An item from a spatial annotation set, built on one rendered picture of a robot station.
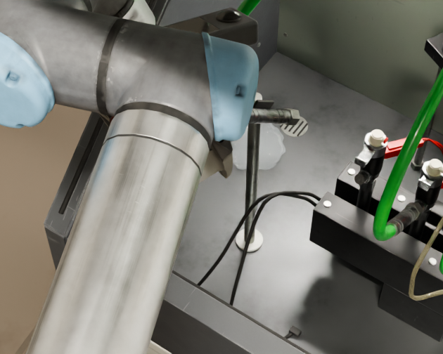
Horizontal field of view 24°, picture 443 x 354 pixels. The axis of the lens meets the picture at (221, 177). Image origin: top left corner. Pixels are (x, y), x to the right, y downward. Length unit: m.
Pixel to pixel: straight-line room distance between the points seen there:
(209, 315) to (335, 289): 0.24
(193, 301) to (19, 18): 0.64
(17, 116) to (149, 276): 0.18
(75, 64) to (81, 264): 0.16
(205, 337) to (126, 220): 0.68
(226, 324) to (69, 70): 0.62
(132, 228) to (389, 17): 0.93
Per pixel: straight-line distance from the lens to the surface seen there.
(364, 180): 1.30
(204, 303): 1.33
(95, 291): 0.67
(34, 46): 0.77
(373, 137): 1.27
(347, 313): 1.47
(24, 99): 0.77
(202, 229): 1.53
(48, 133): 2.72
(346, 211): 1.38
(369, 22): 1.58
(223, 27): 0.96
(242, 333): 1.31
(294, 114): 1.28
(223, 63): 0.74
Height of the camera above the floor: 2.13
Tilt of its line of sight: 55 degrees down
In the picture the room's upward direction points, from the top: straight up
